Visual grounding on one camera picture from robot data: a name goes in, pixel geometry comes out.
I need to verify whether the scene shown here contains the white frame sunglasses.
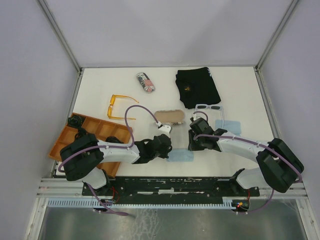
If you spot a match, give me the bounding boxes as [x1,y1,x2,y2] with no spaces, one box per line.
[195,104,225,127]

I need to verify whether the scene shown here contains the black sunglasses in tray middle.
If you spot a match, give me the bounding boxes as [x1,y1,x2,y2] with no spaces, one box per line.
[74,127,89,141]

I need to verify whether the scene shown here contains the black sunglasses in tray corner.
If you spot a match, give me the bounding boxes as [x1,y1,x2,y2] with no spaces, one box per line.
[67,114,85,129]

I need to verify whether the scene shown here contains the black folded cloth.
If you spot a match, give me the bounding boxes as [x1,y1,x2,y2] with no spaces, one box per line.
[175,67,221,109]

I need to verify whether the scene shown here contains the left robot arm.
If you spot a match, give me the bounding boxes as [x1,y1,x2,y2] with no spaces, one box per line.
[58,133,172,195]

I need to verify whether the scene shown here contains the orange sunglasses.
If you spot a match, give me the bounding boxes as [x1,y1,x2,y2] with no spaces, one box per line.
[107,94,139,120]

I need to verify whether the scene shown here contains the corner aluminium post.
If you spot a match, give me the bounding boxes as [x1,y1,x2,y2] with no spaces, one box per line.
[254,0,301,71]
[36,0,84,73]

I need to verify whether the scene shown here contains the right corner aluminium post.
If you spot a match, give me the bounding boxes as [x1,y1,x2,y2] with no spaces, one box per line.
[254,0,301,71]

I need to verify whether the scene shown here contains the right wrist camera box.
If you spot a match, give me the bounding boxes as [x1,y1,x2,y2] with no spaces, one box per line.
[190,113,199,122]

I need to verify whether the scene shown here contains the left corner aluminium post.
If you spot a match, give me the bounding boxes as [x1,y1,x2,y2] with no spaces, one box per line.
[36,0,84,73]

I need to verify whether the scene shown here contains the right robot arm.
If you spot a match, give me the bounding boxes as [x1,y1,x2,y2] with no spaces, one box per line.
[188,117,304,196]

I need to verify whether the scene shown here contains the aluminium frame rail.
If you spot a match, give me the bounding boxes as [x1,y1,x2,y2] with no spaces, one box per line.
[37,177,307,198]

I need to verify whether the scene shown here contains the orange compartment tray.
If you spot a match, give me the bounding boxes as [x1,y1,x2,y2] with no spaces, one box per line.
[48,113,131,162]

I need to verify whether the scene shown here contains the map print glasses case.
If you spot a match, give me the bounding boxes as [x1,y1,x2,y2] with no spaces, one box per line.
[154,109,185,126]

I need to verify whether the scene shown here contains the light blue cleaning cloth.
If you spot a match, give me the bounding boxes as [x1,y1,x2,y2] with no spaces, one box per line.
[166,148,194,163]

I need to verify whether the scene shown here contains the flag print glasses case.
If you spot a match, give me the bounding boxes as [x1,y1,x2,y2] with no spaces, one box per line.
[136,72,156,93]

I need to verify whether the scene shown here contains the light blue cable duct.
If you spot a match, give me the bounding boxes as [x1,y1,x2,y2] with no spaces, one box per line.
[46,197,236,210]

